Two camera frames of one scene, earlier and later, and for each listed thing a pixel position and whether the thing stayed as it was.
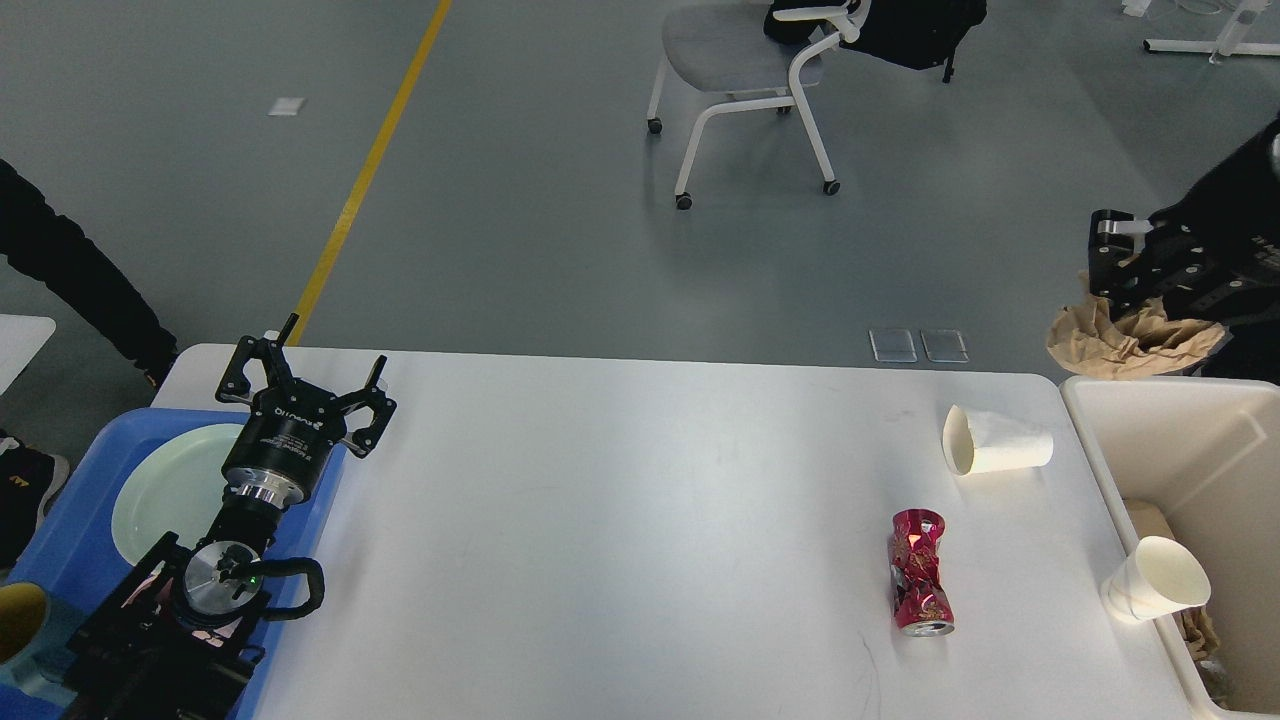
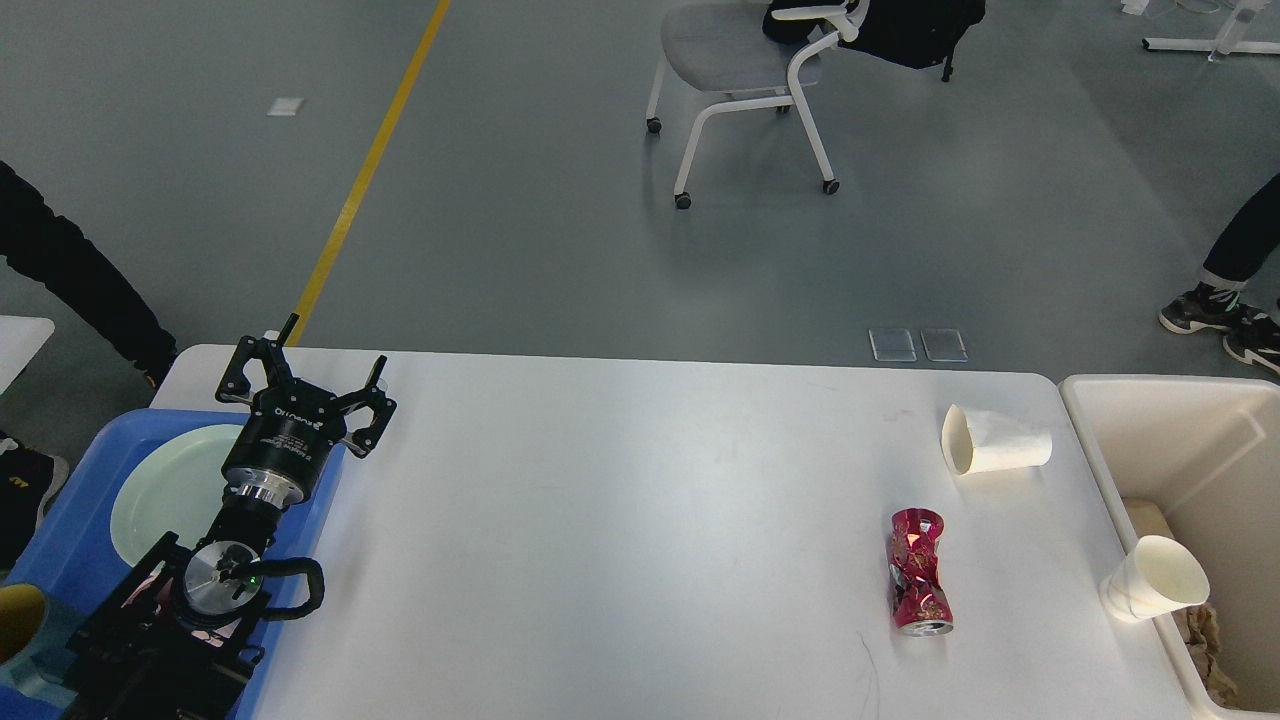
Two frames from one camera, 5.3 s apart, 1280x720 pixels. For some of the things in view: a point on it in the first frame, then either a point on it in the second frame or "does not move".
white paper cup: [1158, 577] does not move
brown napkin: [1090, 340] to [1216, 678]
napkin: [1198, 631] does not move
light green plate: [172, 483] does not move
